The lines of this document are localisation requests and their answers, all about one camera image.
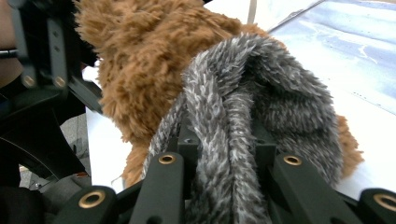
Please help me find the black chair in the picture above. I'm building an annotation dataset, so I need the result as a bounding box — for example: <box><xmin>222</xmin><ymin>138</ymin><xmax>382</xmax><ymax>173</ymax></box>
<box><xmin>0</xmin><ymin>88</ymin><xmax>92</xmax><ymax>189</ymax></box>

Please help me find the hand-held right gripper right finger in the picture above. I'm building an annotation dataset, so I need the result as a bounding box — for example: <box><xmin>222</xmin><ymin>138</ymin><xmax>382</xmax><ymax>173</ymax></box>
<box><xmin>252</xmin><ymin>122</ymin><xmax>278</xmax><ymax>169</ymax></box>

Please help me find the white table cover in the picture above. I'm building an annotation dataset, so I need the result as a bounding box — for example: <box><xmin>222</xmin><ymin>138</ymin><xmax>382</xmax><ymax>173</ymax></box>
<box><xmin>82</xmin><ymin>0</ymin><xmax>396</xmax><ymax>200</ymax></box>

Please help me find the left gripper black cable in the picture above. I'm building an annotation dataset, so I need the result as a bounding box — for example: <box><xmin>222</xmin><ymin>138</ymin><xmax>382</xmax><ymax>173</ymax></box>
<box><xmin>0</xmin><ymin>48</ymin><xmax>21</xmax><ymax>60</ymax></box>

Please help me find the grey fluffy cloth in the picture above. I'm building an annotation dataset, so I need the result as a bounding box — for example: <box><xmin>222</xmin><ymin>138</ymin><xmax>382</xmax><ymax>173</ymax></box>
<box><xmin>141</xmin><ymin>32</ymin><xmax>345</xmax><ymax>224</ymax></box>

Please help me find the brown teddy bear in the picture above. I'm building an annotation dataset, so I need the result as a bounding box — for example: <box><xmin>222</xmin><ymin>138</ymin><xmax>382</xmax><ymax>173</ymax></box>
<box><xmin>74</xmin><ymin>0</ymin><xmax>365</xmax><ymax>189</ymax></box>

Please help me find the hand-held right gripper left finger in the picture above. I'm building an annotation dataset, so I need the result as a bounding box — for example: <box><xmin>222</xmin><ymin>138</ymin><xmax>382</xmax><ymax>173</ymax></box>
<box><xmin>177</xmin><ymin>119</ymin><xmax>201</xmax><ymax>162</ymax></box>

